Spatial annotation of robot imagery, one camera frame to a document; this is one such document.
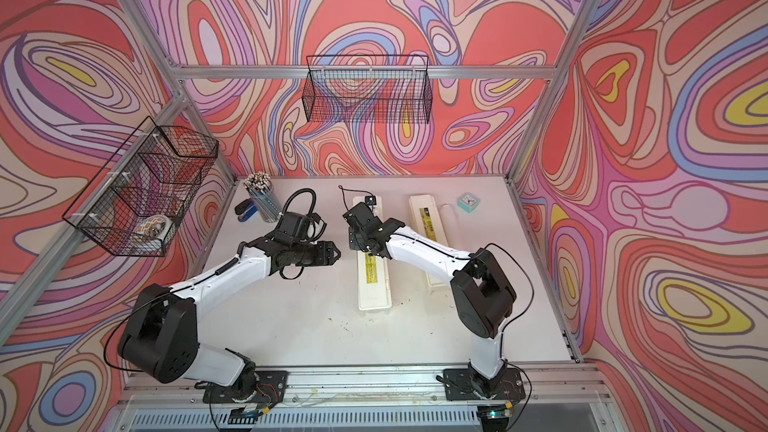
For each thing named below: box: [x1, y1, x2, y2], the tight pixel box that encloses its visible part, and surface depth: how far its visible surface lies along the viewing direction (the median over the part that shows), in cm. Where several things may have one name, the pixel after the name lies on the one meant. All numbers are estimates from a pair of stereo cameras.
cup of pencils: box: [244, 172, 283, 223], surface depth 98 cm
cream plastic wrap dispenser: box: [357, 250, 392, 311], surface depth 82 cm
